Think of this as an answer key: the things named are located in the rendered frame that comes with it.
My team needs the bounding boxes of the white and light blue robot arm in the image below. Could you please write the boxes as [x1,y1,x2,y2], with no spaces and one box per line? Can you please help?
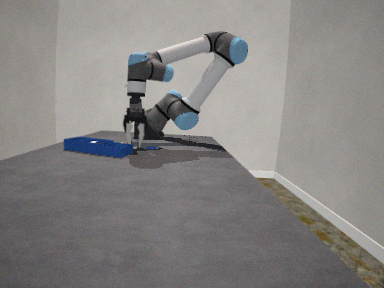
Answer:
[126,31,248,132]

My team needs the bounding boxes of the blue bins with labels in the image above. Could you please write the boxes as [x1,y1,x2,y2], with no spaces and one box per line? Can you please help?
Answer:
[64,137,133,158]

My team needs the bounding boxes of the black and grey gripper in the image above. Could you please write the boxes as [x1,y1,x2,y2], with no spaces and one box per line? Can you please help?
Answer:
[123,92,148,148]

